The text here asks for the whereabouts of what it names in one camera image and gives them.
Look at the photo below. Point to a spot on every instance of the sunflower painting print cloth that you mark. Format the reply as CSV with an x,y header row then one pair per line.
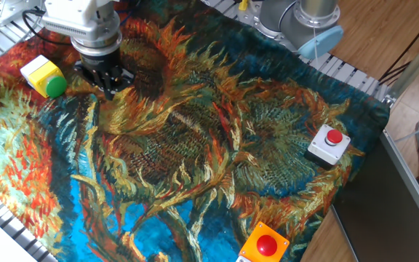
x,y
180,145

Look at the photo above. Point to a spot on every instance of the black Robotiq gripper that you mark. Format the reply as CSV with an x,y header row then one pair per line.
x,y
100,63

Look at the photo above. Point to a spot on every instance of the small yellow clip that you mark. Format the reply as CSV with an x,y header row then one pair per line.
x,y
243,4

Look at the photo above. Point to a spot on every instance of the orange box big red button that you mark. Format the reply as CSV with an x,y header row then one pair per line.
x,y
266,244

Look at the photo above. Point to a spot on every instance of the perforated metal plate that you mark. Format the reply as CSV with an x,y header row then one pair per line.
x,y
9,11

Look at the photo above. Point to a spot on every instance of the aluminium frame post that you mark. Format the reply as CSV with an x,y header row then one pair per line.
x,y
417,62

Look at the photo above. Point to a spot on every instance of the yellow box green button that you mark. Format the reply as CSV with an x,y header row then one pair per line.
x,y
46,78

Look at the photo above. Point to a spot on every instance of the dark flat board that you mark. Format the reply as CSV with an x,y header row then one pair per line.
x,y
380,211

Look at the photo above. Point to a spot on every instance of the aluminium board edge rail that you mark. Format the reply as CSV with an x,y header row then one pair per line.
x,y
413,185

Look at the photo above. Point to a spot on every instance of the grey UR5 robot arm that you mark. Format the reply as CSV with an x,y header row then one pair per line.
x,y
86,22

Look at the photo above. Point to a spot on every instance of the white box small red button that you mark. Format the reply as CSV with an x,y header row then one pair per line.
x,y
327,147

